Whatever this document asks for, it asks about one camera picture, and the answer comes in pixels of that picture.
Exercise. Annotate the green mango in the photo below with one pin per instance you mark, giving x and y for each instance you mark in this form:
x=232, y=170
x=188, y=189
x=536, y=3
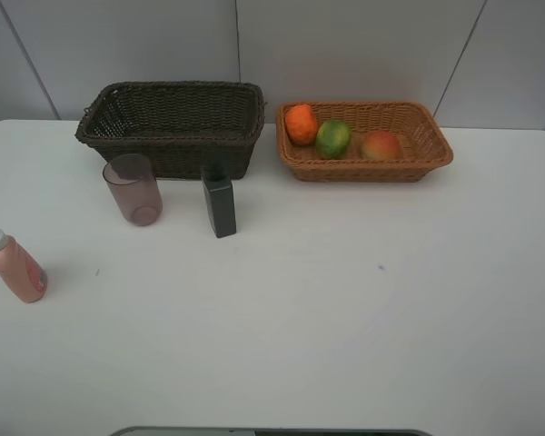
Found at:
x=333, y=139

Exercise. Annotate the purple translucent plastic cup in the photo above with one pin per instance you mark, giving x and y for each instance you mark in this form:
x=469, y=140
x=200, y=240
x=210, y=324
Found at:
x=131, y=181

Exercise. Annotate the dark brown wicker basket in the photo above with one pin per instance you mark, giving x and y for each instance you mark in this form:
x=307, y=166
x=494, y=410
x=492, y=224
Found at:
x=176, y=124

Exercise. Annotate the dark rectangular bottle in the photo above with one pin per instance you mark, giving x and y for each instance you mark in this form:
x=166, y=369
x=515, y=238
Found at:
x=218, y=194

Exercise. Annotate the tan wicker basket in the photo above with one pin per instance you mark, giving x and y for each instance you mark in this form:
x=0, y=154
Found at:
x=423, y=146

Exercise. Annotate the pink lotion bottle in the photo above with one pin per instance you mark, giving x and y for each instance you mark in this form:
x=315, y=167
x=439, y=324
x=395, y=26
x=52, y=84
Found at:
x=20, y=271

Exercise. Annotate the orange tangerine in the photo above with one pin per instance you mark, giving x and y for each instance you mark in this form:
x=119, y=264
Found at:
x=301, y=124

